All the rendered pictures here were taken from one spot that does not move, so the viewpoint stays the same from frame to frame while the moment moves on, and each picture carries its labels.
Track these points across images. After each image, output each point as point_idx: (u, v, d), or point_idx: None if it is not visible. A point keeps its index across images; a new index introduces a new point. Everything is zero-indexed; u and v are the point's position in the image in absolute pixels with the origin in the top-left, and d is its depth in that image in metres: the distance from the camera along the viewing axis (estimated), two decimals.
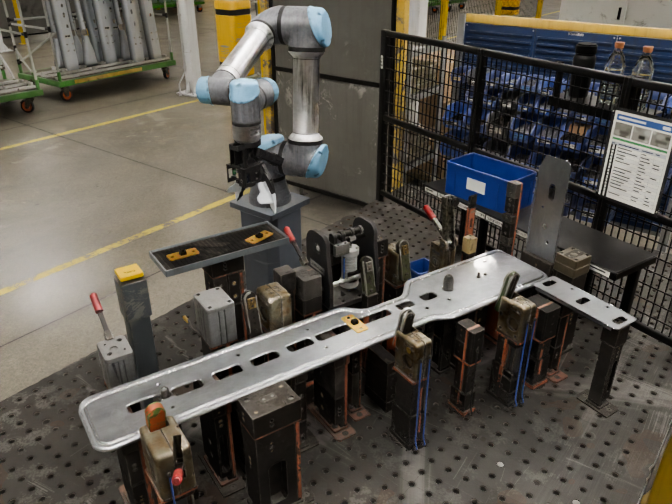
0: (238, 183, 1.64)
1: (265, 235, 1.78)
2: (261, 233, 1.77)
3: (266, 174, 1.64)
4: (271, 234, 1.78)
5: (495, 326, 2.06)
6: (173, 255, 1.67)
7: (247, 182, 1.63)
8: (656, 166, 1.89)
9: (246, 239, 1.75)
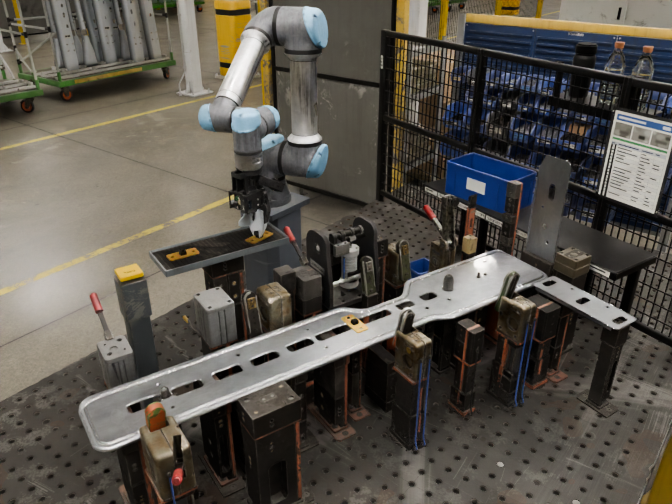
0: (240, 209, 1.67)
1: (265, 235, 1.78)
2: None
3: (267, 206, 1.69)
4: (271, 234, 1.78)
5: (495, 326, 2.06)
6: (173, 255, 1.67)
7: (249, 208, 1.67)
8: (656, 166, 1.89)
9: (246, 239, 1.75)
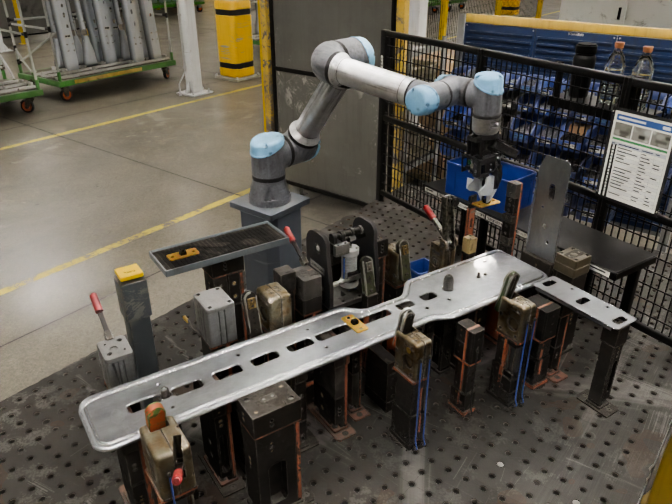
0: (471, 173, 1.68)
1: (492, 202, 1.77)
2: (489, 199, 1.77)
3: (499, 172, 1.68)
4: (498, 202, 1.77)
5: (495, 326, 2.06)
6: (173, 255, 1.67)
7: (481, 173, 1.67)
8: (656, 166, 1.89)
9: (473, 203, 1.76)
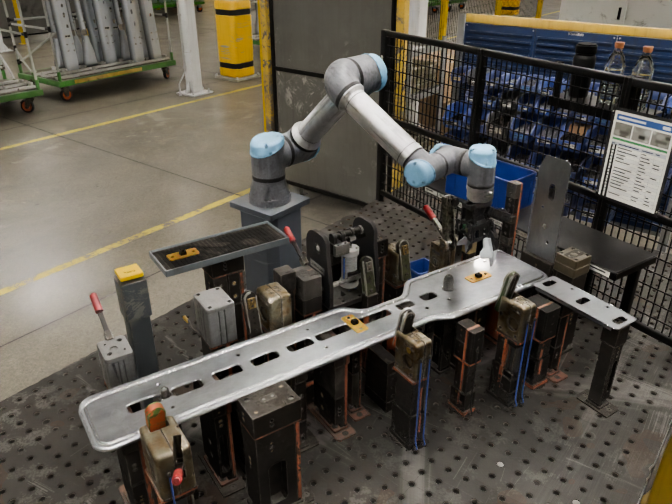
0: (466, 237, 1.78)
1: (484, 276, 1.89)
2: (480, 273, 1.88)
3: (493, 233, 1.77)
4: (490, 275, 1.89)
5: (495, 326, 2.06)
6: (173, 255, 1.67)
7: (475, 237, 1.76)
8: (656, 166, 1.89)
9: (466, 277, 1.88)
